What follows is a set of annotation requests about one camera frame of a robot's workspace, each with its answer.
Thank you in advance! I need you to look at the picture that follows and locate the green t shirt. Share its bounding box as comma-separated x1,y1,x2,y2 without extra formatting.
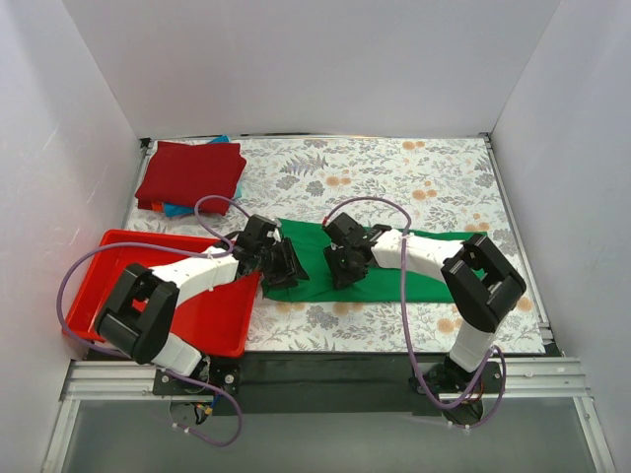
261,219,474,304

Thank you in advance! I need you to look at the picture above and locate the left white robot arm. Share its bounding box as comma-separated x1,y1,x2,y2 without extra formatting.
94,215,309,394

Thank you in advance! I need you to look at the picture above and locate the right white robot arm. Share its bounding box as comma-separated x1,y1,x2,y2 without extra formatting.
322,213,526,398

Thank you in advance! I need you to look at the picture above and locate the red plastic tray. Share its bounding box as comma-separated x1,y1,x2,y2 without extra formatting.
65,230,259,358

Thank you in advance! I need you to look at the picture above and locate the folded blue t shirt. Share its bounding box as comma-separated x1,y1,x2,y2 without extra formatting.
163,135,243,218

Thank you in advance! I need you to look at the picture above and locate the folded dark red t shirt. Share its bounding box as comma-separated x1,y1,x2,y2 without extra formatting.
135,142,246,215

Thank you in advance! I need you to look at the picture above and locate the floral table cloth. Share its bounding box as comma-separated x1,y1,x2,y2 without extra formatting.
126,137,523,352

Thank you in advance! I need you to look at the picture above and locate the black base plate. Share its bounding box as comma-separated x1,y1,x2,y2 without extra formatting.
152,350,507,415

